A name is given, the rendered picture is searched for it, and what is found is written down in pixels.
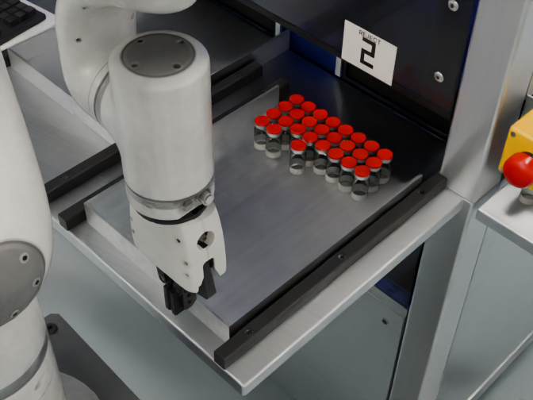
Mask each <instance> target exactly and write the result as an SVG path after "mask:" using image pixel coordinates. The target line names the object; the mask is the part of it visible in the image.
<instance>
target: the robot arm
mask: <svg viewBox="0 0 533 400"><path fill-rule="evenodd" d="M196 1H197V0H57V1H56V11H55V23H56V38H57V44H58V49H59V58H60V63H61V67H62V71H63V77H64V80H65V83H66V85H67V89H68V90H69V92H70V94H71V97H72V98H73V99H74V100H75V102H76V103H77V104H78V105H79V106H80V108H81V109H82V110H84V111H85V112H86V113H87V114H88V115H89V116H91V117H92V118H93V119H94V120H95V121H96V122H98V123H99V124H100V125H102V126H103V127H104V128H105V129H106V130H107V131H108V132H109V134H110V135H111V137H112V138H113V139H114V141H115V143H116V145H117V147H118V149H119V152H120V154H121V162H122V168H123V174H124V180H125V190H126V195H127V198H128V201H129V203H130V221H131V229H132V236H133V240H134V243H135V245H136V247H137V248H138V249H139V250H140V251H141V252H142V253H143V254H144V255H145V256H146V257H147V258H148V259H149V260H150V261H151V262H153V264H154V265H156V268H157V272H158V275H159V279H160V280H161V281H162V282H163V283H165V285H164V286H163V291H164V298H165V305H166V308H168V309H169V310H171V311H172V313H173V314H174V315H175V316H176V315H178V314H179V313H181V312H182V311H183V310H188V309H189V308H190V307H191V306H192V305H193V304H194V302H195V301H196V299H197V295H196V293H197V294H199V295H201V296H202V297H203V298H205V299H209V298H211V297H212V296H214V295H215V293H216V292H217V291H216V287H215V284H214V281H213V275H212V272H211V269H212V270H214V271H215V272H216V273H217V274H218V275H219V276H221V275H222V274H224V273H225V271H226V255H225V247H224V237H223V232H222V228H221V223H220V218H219V215H218V212H217V208H216V206H215V204H214V203H213V199H214V195H213V194H214V190H215V180H214V162H213V122H212V101H211V80H210V61H209V54H208V52H207V50H206V48H205V47H204V46H203V44H202V43H201V42H199V41H198V40H196V39H195V38H193V37H191V36H189V35H186V34H185V33H180V32H175V31H170V30H153V31H147V32H143V33H138V34H136V11H138V12H142V13H153V14H166V13H177V12H179V11H182V10H184V9H187V8H189V7H190V6H192V5H193V4H194V3H195V2H196ZM53 243H54V237H53V224H52V215H51V211H50V207H49V204H48V196H47V193H46V190H45V186H44V180H43V178H42V175H41V172H40V167H39V164H38V162H37V158H36V154H35V152H34V149H33V144H32V141H31V139H30V136H29V132H28V130H27V127H26V124H25V120H24V118H23V115H22V112H21V108H20V106H19V103H18V100H17V97H16V94H15V92H14V89H13V85H12V83H11V80H10V76H9V73H8V71H7V68H6V64H5V61H4V58H3V55H2V51H1V48H0V400H100V399H99V398H98V396H97V395H96V394H95V393H94V392H93V391H92V390H91V389H90V388H89V387H88V386H87V385H86V384H85V383H82V382H81V381H79V380H77V379H76V378H74V377H73V376H70V375H66V374H64V373H62V372H59V368H58V365H57V362H56V358H55V354H54V352H53V348H52V343H51V340H50V337H49V334H48V330H47V326H46V324H45V320H44V315H43V313H42V309H41V307H40V303H39V300H38V297H37V294H38V293H39V291H40V289H41V287H42V285H43V283H44V281H45V279H46V277H47V275H48V272H49V268H50V266H51V262H52V253H53ZM210 268H211V269H210Z"/></svg>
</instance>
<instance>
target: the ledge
mask: <svg viewBox="0 0 533 400"><path fill-rule="evenodd" d="M520 191H521V188H517V187H514V186H513V185H511V184H510V183H509V182H507V183H506V184H505V185H504V186H503V187H501V188H500V189H499V190H498V191H497V192H496V193H495V194H494V195H493V196H492V197H491V198H489V199H488V200H487V201H486V202H485V203H483V204H482V205H481V206H480V207H479V208H478V209H477V213H476V217H475V219H476V220H478V221H480V222H481V223H482V224H484V225H486V226H488V227H489V228H491V229H492V230H494V231H495V232H497V233H499V234H500V235H501V236H503V237H505V238H507V239H508V240H510V241H511V242H513V243H514V244H516V245H518V246H520V247H521V248H522V249H524V250H526V251H527V252H529V253H531V254H532V255H533V204H532V205H525V204H523V203H522V202H521V201H520V200H519V195H520Z"/></svg>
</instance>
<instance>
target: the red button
mask: <svg viewBox="0 0 533 400"><path fill-rule="evenodd" d="M503 174H504V177H505V179H506V180H507V181H508V182H509V183H510V184H511V185H513V186H514V187H517V188H527V187H529V186H531V185H532V184H533V158H532V157H530V156H529V155H527V154H525V153H522V152H517V153H515V154H513V155H512V156H510V157H509V158H508V159H507V160H506V161H505V162H504V166H503Z"/></svg>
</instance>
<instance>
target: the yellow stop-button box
mask: <svg viewBox="0 0 533 400"><path fill-rule="evenodd" d="M517 152H522V153H525V154H527V155H529V156H530V157H532V158H533V109H532V110H530V111H529V112H528V113H526V114H525V115H524V116H523V117H521V118H520V119H519V120H518V121H517V122H516V123H515V124H513V125H512V126H511V128H510V129H509V132H508V137H507V140H506V143H505V146H504V151H503V154H502V157H501V159H500V164H499V167H498V169H499V171H500V172H502V173H503V166H504V162H505V161H506V160H507V159H508V158H509V157H510V156H512V155H513V154H515V153H517Z"/></svg>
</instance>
